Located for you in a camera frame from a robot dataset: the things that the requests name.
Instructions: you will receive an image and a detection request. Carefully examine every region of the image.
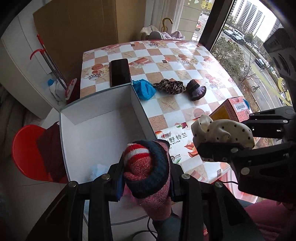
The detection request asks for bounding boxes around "cream polka dot scrunchie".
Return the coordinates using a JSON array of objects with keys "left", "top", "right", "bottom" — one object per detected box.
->
[{"left": 191, "top": 115, "right": 255, "bottom": 149}]

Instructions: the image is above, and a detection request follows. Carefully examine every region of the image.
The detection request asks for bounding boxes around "pink red striped knit sock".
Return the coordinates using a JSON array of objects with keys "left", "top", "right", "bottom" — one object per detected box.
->
[{"left": 123, "top": 139, "right": 171, "bottom": 221}]

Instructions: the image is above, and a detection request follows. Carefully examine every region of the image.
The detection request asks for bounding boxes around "leopard print scrunchie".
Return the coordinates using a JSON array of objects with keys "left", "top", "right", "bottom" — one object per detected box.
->
[{"left": 153, "top": 79, "right": 186, "bottom": 95}]

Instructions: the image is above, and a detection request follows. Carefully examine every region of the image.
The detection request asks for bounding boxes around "blue cloth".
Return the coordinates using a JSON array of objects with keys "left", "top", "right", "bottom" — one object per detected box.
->
[{"left": 132, "top": 79, "right": 156, "bottom": 100}]

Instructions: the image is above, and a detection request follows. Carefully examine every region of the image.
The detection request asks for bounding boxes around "light blue fluffy scrunchie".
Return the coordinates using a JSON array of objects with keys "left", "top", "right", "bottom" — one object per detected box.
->
[{"left": 89, "top": 164, "right": 109, "bottom": 181}]

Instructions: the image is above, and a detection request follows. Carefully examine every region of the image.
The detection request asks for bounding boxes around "red yellow cardboard box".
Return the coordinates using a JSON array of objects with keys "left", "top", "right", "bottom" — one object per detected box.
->
[{"left": 210, "top": 96, "right": 250, "bottom": 123}]

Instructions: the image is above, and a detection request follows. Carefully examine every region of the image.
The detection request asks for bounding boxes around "floral tissue pack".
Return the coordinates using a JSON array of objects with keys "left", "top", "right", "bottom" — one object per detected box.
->
[{"left": 155, "top": 123, "right": 203, "bottom": 168}]

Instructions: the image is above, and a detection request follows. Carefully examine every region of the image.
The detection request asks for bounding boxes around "dark purple knit sock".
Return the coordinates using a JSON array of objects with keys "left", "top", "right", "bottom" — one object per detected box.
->
[{"left": 186, "top": 79, "right": 207, "bottom": 101}]

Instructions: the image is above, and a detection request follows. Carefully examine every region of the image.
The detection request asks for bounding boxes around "checkered patterned tablecloth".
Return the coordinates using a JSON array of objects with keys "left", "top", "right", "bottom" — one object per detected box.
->
[{"left": 79, "top": 39, "right": 258, "bottom": 202}]

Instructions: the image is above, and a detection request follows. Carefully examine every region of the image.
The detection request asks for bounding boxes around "pink sponge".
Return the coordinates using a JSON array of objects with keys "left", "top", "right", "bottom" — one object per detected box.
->
[{"left": 123, "top": 185, "right": 141, "bottom": 206}]

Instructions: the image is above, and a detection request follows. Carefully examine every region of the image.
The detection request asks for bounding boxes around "black smartphone red case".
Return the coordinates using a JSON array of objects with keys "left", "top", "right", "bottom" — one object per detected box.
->
[{"left": 109, "top": 58, "right": 132, "bottom": 87}]

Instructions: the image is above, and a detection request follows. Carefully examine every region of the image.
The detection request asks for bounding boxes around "white cardboard storage box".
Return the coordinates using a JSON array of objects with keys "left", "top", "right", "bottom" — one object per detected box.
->
[{"left": 60, "top": 84, "right": 157, "bottom": 183}]

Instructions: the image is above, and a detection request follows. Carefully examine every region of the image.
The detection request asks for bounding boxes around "chair with piled clothes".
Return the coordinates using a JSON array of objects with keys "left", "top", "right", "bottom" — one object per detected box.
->
[{"left": 139, "top": 25, "right": 185, "bottom": 41}]

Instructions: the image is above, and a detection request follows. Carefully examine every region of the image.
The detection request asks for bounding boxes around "white bottle blue cap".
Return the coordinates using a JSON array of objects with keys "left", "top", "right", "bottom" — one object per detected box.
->
[{"left": 47, "top": 79, "right": 66, "bottom": 102}]

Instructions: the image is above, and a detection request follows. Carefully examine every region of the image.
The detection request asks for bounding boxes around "red plastic stool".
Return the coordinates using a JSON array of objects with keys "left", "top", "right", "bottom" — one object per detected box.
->
[{"left": 11, "top": 122, "right": 68, "bottom": 184}]

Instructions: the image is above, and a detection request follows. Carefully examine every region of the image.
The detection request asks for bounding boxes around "yellow umbrella handle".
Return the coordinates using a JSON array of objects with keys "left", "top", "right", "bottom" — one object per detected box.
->
[{"left": 161, "top": 17, "right": 174, "bottom": 33}]

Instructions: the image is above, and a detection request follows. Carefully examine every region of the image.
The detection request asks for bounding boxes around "red handled mop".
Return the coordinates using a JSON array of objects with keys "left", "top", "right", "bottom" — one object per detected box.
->
[{"left": 30, "top": 34, "right": 79, "bottom": 103}]

